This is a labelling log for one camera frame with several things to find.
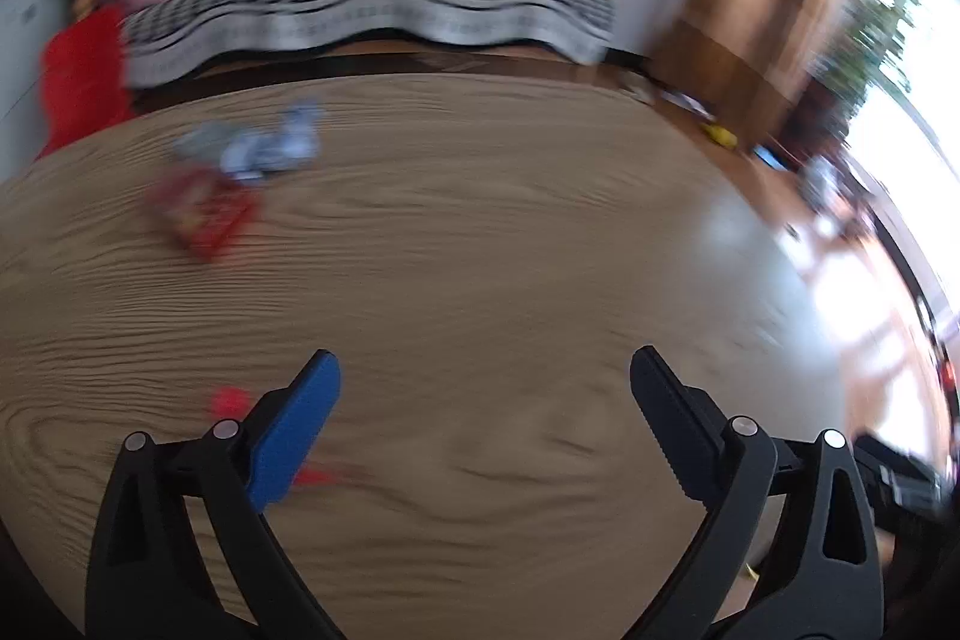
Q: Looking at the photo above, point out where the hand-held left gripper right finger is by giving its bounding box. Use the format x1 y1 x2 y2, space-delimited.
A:
628 346 886 640

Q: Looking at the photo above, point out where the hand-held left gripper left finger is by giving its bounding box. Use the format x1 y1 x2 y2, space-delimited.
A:
85 349 346 640

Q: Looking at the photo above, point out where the small red wrapper scrap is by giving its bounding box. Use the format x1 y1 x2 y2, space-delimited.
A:
208 387 372 489

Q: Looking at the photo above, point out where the red snack packet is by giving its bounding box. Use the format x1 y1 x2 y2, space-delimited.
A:
146 167 263 262

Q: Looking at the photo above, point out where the blue white wrapper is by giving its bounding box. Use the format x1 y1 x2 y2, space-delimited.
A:
221 98 325 185

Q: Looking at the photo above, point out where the red cloth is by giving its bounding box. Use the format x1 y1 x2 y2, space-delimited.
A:
37 5 136 149

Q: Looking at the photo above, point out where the grey striped sofa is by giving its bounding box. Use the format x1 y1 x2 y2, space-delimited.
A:
120 0 620 89

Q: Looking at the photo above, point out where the green potted plant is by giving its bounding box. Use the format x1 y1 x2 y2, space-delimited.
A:
817 0 920 108

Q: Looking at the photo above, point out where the wooden bench frame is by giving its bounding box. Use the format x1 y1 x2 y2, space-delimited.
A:
135 43 653 112

